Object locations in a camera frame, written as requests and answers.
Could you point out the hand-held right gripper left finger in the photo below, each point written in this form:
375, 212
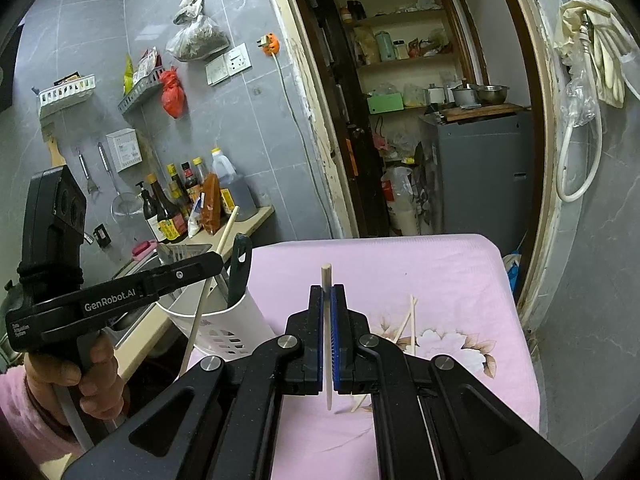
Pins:
315, 340

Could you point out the wooden cutting board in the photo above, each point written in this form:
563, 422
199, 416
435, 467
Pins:
485, 111

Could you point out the white slotted utensil holder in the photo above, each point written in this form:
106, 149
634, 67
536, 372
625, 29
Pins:
235, 325

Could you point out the bag of dried goods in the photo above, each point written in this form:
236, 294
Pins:
197, 40

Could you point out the white plastic sack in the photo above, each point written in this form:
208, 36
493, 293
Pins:
400, 200

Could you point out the pink floral cloth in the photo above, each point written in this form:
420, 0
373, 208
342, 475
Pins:
440, 280

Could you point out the green box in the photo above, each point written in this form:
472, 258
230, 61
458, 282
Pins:
385, 103

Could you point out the dark pump bottle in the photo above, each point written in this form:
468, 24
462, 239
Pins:
150, 217

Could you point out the person's left forearm pink sleeve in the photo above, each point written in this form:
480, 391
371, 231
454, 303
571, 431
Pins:
25, 415

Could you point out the wooden chopstick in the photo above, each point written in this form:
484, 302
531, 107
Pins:
402, 325
413, 320
326, 275
222, 245

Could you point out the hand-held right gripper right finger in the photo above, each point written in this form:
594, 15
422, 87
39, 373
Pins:
341, 340

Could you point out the white wall rack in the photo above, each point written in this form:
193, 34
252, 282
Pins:
67, 92

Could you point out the metal bowl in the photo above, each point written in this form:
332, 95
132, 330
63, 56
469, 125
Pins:
492, 94

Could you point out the stainless steel sink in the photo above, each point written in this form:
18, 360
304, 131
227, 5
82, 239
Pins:
137, 270

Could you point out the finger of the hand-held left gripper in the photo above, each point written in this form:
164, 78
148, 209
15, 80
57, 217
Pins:
190, 269

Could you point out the metal mesh skimmer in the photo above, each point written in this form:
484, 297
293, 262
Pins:
125, 205

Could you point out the large soy sauce bottle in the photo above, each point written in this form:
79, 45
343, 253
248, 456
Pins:
170, 225

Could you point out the wooden door frame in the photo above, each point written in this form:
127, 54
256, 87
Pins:
530, 110

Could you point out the red label sauce bottle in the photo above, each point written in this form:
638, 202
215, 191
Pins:
190, 182

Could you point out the wooden shelf unit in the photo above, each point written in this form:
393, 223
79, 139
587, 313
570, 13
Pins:
400, 60

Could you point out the cream rubber gloves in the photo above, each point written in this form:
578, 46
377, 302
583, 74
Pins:
600, 50

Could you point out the large dark liquid jug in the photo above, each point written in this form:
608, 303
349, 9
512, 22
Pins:
237, 195

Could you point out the white wall socket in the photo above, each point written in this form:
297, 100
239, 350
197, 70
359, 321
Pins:
237, 59

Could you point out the person's left hand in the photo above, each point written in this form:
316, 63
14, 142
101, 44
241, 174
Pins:
100, 390

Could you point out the red chili packet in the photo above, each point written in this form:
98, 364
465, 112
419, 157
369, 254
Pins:
211, 205

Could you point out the metal pot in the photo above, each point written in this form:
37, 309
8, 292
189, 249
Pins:
466, 95

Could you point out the yellow snack packet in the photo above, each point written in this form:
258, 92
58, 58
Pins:
129, 75

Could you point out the orange plug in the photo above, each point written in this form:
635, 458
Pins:
269, 44

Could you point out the clear yellow capped bottle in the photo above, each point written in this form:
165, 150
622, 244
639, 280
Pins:
199, 170

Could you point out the white seasoning packet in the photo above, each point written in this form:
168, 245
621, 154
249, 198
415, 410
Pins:
196, 217

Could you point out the white wall box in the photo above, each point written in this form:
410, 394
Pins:
124, 150

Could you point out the white switch panel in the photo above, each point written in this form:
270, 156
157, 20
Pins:
216, 71

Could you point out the red plastic bag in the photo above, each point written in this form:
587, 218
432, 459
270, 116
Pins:
173, 95

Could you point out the yellow capped sauce bottle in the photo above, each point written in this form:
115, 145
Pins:
175, 180

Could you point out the grey cabinet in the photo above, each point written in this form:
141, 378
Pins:
480, 170

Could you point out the grey wall rack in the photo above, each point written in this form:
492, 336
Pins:
140, 95

